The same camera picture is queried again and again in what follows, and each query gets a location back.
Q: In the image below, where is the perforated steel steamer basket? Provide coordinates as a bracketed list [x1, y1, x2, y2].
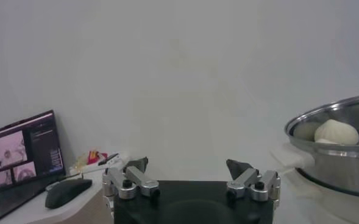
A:
[284, 93, 359, 200]

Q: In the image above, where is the white side table with laptop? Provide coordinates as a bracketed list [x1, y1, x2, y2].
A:
[0, 153, 128, 224]

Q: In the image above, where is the white steamed baozi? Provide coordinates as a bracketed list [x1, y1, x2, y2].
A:
[314, 119, 359, 145]

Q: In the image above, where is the black laptop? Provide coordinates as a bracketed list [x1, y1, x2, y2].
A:
[0, 110, 66, 224]

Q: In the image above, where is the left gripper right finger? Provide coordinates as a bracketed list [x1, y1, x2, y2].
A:
[226, 158, 281, 202]

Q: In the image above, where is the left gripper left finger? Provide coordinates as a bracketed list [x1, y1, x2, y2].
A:
[102, 156, 161, 200]

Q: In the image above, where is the black computer mouse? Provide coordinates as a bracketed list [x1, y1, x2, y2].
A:
[44, 178, 93, 209]

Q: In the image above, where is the pale yellow packet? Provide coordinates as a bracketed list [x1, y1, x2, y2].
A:
[72, 153, 88, 170]

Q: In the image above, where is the orange and pink small item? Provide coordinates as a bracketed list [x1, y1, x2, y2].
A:
[87, 149, 108, 165]

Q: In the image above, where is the black phone on white base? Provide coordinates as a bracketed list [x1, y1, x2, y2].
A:
[87, 153, 122, 170]

